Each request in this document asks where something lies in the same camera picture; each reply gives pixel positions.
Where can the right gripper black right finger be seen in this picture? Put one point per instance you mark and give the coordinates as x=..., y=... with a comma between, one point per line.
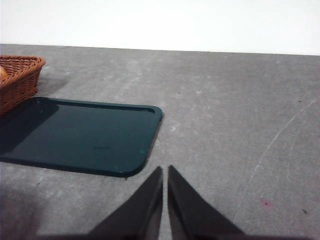
x=190, y=215

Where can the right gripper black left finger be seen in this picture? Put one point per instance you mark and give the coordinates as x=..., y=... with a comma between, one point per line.
x=140, y=215

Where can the black rectangular tray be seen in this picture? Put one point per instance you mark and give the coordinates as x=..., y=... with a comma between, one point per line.
x=80, y=135

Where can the brown wicker basket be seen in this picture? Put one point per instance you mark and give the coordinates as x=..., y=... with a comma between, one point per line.
x=20, y=80

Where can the red yellow apple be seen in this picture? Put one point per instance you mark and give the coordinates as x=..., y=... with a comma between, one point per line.
x=2, y=75

